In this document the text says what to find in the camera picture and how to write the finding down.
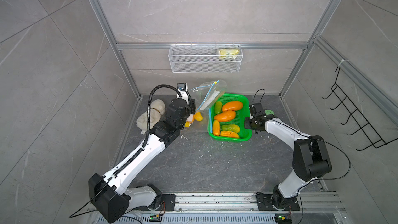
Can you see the metal base rail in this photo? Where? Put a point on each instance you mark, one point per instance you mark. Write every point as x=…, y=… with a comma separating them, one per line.
x=239, y=208

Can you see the green plastic basket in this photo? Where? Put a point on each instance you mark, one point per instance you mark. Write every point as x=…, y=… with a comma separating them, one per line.
x=244, y=134

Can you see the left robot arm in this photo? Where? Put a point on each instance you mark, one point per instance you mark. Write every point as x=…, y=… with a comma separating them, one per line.
x=109, y=193

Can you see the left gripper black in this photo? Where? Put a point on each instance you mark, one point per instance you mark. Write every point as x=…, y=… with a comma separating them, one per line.
x=189, y=110

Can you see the large orange mango top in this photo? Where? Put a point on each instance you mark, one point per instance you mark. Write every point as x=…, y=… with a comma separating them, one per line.
x=232, y=106

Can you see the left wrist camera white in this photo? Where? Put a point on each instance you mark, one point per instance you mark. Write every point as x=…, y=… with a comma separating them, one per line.
x=182, y=88

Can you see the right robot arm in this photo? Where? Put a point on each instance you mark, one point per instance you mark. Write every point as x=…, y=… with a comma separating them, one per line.
x=310, y=159

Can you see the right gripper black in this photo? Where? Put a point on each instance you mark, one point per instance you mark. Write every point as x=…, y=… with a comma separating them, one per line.
x=246, y=123

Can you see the yellow-green mango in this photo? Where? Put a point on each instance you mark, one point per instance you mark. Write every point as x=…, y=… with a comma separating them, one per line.
x=231, y=128

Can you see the spare clear plastic bag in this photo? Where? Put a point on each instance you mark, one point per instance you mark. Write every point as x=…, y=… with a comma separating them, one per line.
x=207, y=94

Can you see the orange-yellow mango back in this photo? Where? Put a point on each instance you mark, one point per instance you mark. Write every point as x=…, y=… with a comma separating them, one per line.
x=225, y=116

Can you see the clear zip-top bag blue zipper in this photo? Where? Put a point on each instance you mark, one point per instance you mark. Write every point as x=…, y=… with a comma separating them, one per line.
x=195, y=121

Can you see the white plush toy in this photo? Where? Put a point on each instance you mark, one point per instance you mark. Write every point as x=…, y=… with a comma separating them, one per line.
x=156, y=112

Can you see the black wall hook rack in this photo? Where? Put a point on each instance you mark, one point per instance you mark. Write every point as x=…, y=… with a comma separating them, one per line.
x=362, y=124

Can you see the green mango small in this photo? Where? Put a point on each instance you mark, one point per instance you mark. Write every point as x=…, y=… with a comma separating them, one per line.
x=217, y=107

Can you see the white wire wall basket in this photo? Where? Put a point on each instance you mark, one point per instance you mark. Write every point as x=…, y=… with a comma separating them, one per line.
x=202, y=59

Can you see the yellow packet in wire basket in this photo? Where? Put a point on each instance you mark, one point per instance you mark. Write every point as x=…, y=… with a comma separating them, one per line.
x=228, y=53

